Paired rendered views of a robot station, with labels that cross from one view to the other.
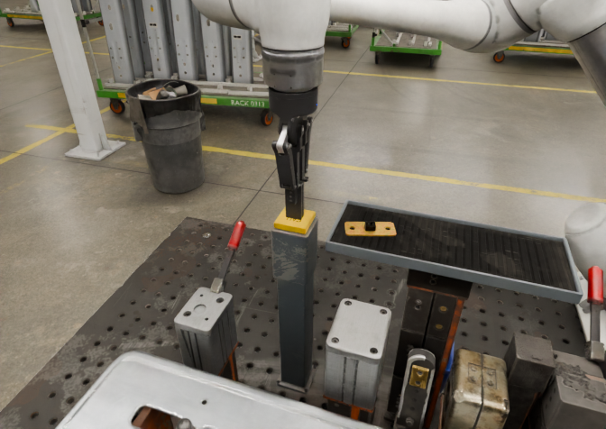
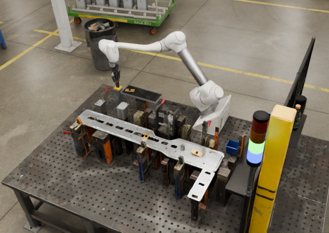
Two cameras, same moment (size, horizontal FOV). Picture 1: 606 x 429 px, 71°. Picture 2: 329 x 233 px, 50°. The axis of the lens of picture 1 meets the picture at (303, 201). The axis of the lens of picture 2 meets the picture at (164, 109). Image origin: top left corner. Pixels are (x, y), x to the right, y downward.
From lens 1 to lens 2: 2.63 m
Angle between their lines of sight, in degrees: 11
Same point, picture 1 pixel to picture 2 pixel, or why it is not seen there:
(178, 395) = (94, 115)
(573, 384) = (152, 115)
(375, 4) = (133, 47)
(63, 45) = not seen: outside the picture
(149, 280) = (91, 101)
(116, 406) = (85, 116)
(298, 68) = (113, 64)
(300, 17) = (112, 58)
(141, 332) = not seen: hidden behind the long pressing
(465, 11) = (153, 46)
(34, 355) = (53, 127)
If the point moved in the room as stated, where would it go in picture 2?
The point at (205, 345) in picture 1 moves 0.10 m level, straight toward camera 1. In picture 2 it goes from (99, 108) to (100, 115)
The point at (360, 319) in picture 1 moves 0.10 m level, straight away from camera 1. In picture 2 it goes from (123, 104) to (128, 98)
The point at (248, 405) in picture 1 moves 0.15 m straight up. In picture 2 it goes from (105, 117) to (103, 104)
